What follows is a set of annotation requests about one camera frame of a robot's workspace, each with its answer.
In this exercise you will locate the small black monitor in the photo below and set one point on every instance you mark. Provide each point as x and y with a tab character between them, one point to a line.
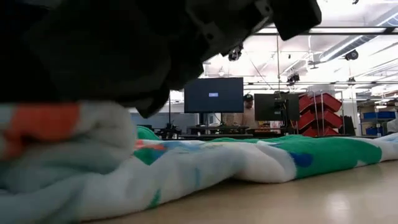
267	107

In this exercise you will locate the black case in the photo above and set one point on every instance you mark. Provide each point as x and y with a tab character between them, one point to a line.
346	126

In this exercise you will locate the large dark monitor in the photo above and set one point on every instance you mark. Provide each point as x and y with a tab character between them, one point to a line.
214	96

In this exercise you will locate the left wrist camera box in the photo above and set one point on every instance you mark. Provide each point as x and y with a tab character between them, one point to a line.
295	15

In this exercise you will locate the black ceiling-mounted camera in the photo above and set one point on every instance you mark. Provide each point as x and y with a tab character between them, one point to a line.
293	77
352	55
234	55

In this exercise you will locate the blue storage bin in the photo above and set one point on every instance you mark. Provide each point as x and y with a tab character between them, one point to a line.
374	130
379	115

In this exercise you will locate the dark background desk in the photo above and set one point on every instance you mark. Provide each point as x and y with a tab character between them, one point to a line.
236	132

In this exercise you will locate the black background robot arm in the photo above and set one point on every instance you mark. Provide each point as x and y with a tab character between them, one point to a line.
169	130

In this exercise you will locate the dinosaur print towel green back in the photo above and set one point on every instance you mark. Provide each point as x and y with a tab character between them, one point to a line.
186	174

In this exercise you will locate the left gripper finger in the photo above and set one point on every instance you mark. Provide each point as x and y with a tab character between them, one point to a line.
124	62

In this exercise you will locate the person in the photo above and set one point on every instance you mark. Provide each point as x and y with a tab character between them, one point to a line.
248	113
393	126

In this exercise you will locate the black overhead light bar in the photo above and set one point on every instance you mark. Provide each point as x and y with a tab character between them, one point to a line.
326	30

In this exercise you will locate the red storage bin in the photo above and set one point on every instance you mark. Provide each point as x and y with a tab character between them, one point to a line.
326	119
317	132
326	102

